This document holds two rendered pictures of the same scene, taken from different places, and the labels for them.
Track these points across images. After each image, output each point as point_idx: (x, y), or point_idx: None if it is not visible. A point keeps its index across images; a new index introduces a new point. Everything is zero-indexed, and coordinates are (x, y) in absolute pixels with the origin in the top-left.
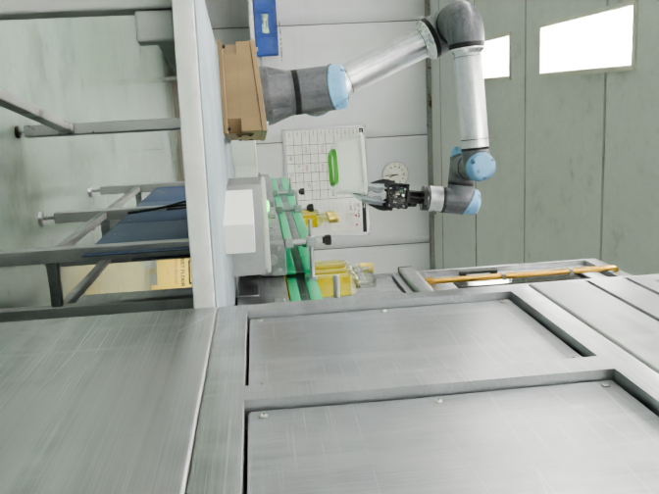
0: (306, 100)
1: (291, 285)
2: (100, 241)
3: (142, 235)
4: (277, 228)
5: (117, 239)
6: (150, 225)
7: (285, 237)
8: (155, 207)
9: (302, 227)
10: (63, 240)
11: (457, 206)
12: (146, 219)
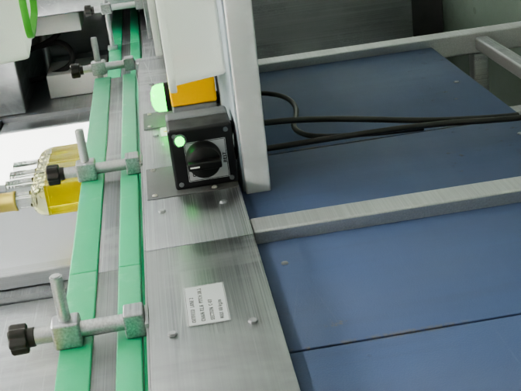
0: None
1: (138, 108)
2: (446, 64)
3: (389, 81)
4: (143, 83)
5: (423, 70)
6: (419, 111)
7: (131, 57)
8: (519, 176)
9: (98, 113)
10: (512, 52)
11: None
12: (475, 140)
